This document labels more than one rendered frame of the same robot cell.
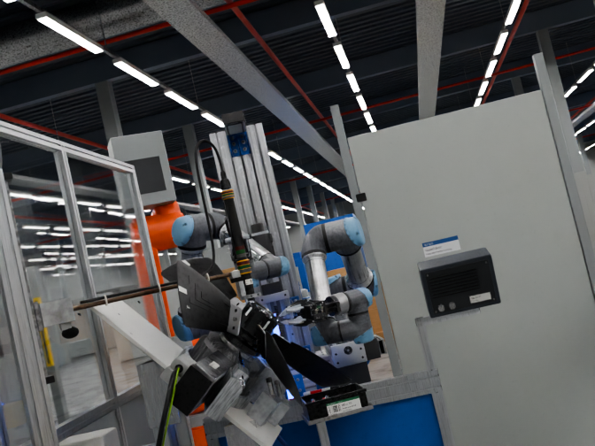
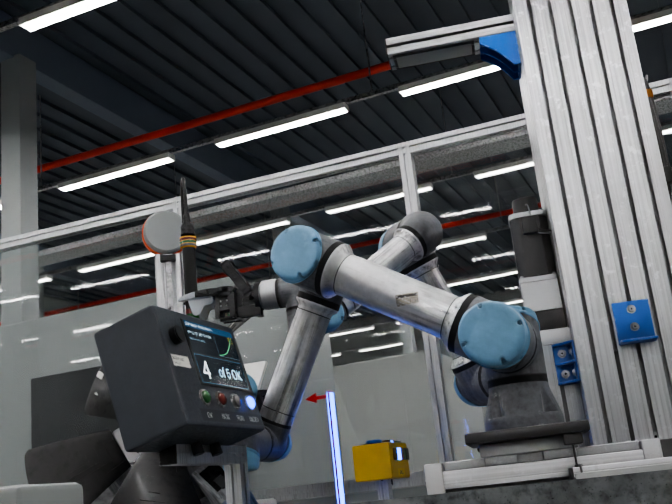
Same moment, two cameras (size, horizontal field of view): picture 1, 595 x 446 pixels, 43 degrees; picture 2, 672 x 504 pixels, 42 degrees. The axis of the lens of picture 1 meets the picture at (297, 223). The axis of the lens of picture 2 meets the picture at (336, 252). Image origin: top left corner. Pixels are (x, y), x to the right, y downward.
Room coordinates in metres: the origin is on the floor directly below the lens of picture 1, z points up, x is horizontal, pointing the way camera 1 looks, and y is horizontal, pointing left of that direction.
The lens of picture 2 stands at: (3.36, -1.82, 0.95)
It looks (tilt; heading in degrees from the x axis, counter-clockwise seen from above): 16 degrees up; 103
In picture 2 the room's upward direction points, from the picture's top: 6 degrees counter-clockwise
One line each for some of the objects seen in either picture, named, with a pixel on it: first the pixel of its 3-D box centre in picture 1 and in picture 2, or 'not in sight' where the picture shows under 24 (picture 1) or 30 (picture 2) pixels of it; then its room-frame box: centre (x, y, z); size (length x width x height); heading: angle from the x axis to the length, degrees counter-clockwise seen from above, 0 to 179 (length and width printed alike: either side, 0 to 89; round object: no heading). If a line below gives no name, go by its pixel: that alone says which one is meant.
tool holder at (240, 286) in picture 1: (244, 284); not in sight; (2.50, 0.21, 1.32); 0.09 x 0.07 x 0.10; 119
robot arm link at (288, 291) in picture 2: not in sight; (300, 291); (2.78, 0.23, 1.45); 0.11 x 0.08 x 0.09; 4
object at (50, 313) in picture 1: (53, 313); not in sight; (2.20, 0.76, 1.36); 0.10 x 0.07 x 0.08; 119
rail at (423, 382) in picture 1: (320, 403); not in sight; (2.85, 0.07, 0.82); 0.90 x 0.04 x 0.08; 84
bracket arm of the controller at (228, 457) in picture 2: (447, 315); (206, 455); (2.79, -0.46, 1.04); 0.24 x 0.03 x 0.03; 84
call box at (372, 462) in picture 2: not in sight; (381, 464); (2.89, 0.46, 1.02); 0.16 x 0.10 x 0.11; 84
